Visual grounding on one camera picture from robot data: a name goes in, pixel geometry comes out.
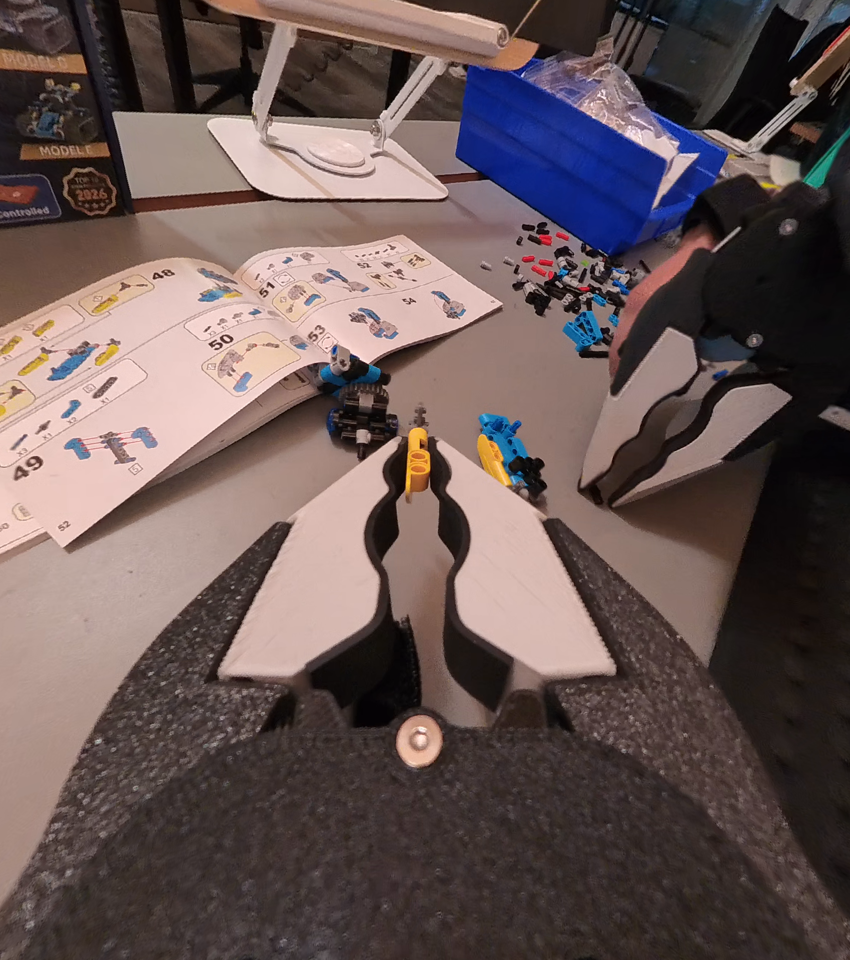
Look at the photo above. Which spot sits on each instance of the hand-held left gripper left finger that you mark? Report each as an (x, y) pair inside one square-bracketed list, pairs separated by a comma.
[(305, 585)]

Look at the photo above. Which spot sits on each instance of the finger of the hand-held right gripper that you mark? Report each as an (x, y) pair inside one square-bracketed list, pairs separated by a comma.
[(635, 382), (732, 420)]

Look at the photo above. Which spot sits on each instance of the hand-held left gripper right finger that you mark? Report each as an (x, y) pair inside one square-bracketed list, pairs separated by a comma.
[(530, 585)]

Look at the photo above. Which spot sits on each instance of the blue-yellow brick assembly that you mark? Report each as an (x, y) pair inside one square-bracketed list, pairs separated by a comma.
[(518, 461)]

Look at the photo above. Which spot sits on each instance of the yellow building piece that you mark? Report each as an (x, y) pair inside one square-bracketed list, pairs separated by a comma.
[(490, 456), (417, 465)]

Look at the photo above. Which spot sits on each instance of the dark grey connector piece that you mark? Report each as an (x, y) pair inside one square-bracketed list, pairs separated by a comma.
[(419, 416)]

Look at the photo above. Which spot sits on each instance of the wooden board on white arm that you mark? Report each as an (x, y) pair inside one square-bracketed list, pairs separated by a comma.
[(845, 45)]

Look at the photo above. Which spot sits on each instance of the grey desk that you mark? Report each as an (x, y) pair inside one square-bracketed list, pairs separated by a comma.
[(57, 637)]

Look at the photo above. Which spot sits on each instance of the person's right hand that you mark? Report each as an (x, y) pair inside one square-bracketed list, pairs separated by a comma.
[(657, 277)]

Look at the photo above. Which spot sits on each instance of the pile of small building pieces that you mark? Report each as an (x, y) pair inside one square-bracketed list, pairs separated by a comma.
[(575, 285)]

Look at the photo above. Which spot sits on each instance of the blue tracked toy assembly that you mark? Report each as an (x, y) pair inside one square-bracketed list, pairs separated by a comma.
[(361, 409)]

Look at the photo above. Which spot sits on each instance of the blue plastic bin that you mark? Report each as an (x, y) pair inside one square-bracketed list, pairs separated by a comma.
[(567, 172)]

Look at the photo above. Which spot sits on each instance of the crumpled clear plastic wrappers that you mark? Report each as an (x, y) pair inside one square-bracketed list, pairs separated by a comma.
[(612, 105)]

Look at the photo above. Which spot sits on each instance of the open instruction booklet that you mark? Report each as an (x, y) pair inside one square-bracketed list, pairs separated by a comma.
[(169, 360)]

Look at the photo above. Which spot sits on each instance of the black perforated panel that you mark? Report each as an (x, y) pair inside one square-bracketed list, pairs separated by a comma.
[(830, 675)]

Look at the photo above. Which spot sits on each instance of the white folding book stand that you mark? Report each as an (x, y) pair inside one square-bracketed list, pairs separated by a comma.
[(320, 157)]

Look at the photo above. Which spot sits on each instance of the toy robot kit box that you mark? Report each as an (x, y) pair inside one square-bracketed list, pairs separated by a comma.
[(19, 112)]

